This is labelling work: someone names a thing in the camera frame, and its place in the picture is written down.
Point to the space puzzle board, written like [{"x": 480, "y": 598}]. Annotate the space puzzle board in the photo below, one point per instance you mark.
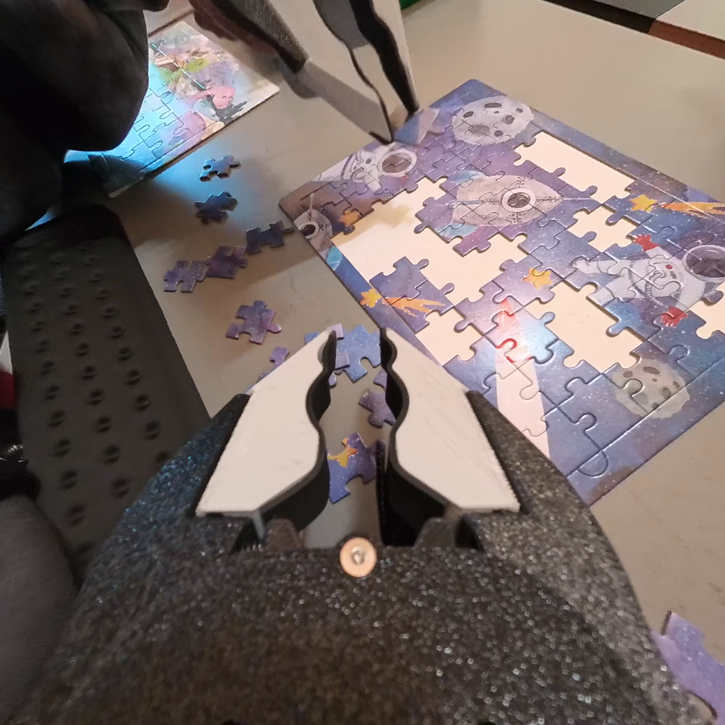
[{"x": 623, "y": 396}]

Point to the person's left forearm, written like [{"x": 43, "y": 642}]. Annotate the person's left forearm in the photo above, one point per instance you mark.
[{"x": 68, "y": 68}]

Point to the dark grey flat panel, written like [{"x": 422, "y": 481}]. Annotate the dark grey flat panel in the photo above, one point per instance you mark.
[{"x": 651, "y": 8}]

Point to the colourful cartoon puzzle board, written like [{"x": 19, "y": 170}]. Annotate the colourful cartoon puzzle board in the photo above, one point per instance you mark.
[{"x": 215, "y": 85}]

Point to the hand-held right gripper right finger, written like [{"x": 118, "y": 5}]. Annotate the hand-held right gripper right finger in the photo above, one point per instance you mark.
[{"x": 453, "y": 453}]

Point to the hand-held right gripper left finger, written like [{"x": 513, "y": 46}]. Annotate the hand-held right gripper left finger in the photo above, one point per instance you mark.
[{"x": 260, "y": 453}]

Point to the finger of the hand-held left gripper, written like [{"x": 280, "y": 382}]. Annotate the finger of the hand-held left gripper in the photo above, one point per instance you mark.
[
  {"x": 340, "y": 96},
  {"x": 391, "y": 34}
]

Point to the purple blue jigsaw puzzle piece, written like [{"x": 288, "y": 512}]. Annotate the purple blue jigsaw puzzle piece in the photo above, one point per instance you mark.
[{"x": 416, "y": 127}]

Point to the grey desk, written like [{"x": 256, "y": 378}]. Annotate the grey desk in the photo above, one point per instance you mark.
[{"x": 510, "y": 56}]

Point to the puzzle pieces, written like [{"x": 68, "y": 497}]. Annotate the puzzle pieces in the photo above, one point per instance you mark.
[{"x": 215, "y": 207}]

